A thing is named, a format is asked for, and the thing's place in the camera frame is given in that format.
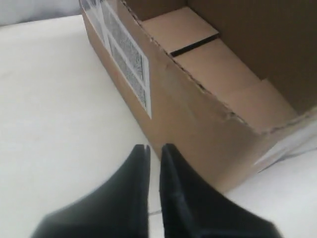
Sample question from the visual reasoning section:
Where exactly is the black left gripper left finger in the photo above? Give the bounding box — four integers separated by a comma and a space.
32, 144, 151, 238

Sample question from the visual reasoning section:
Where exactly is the brown cardboard box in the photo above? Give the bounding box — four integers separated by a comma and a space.
79, 0, 317, 191

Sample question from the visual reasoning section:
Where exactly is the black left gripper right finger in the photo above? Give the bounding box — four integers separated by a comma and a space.
160, 144, 282, 238

